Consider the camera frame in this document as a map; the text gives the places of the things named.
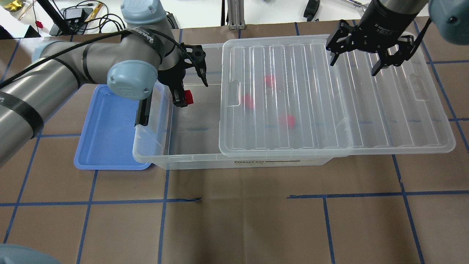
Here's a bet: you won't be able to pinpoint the blue plastic tray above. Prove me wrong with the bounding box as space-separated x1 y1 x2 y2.
74 85 150 171

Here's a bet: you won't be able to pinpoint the clear plastic storage box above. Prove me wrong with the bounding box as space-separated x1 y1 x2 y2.
133 43 332 170

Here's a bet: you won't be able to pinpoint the brown paper table cover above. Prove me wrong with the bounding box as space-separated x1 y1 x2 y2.
0 25 469 264

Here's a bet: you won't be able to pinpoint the red block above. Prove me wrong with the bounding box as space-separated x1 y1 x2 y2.
278 114 296 129
184 90 194 106
263 75 276 88
241 92 255 110

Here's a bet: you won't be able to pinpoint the black power adapter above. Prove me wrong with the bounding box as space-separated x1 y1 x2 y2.
63 7 86 23

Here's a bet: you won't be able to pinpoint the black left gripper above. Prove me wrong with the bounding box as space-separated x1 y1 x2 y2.
158 44 209 107

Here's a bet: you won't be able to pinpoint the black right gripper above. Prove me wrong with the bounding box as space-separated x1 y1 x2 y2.
325 0 417 76

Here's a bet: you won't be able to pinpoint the black box latch handle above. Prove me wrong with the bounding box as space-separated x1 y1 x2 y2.
134 92 153 127

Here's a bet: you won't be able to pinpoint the clear ribbed box lid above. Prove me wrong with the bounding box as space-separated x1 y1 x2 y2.
218 34 456 158

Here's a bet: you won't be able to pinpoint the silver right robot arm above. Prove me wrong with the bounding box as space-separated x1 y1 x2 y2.
325 0 469 76

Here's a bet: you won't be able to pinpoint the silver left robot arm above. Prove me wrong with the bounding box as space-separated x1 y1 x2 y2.
0 0 209 165

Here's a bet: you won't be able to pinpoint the aluminium frame post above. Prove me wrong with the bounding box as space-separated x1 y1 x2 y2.
221 0 246 30

